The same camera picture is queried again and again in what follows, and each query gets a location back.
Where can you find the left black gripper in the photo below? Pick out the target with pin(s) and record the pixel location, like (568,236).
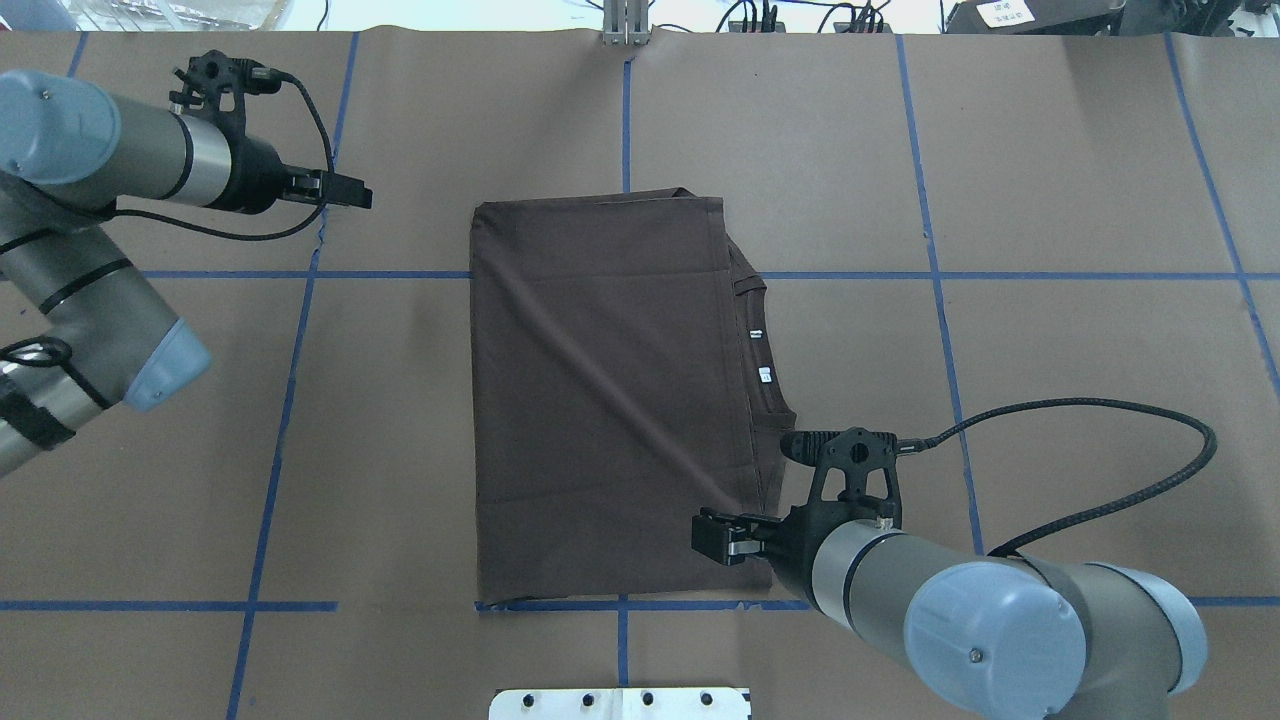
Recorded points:
(257,179)

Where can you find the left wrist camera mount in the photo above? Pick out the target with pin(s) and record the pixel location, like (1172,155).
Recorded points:
(214,87)

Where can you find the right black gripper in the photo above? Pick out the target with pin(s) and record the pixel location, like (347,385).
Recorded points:
(797,549)

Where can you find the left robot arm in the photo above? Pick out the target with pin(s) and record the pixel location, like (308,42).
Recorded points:
(71,151)

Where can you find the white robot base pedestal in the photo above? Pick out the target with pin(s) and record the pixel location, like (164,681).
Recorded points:
(698,702)

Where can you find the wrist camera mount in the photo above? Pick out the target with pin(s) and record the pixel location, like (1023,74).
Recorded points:
(214,87)
(854,475)

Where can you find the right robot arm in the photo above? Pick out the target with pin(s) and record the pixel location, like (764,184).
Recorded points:
(1001,638)

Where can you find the aluminium frame post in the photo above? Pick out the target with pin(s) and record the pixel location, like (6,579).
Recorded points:
(625,22)

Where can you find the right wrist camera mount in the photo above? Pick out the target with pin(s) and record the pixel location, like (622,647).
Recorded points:
(854,475)

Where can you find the dark brown t-shirt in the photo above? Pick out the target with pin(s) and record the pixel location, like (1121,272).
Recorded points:
(624,380)

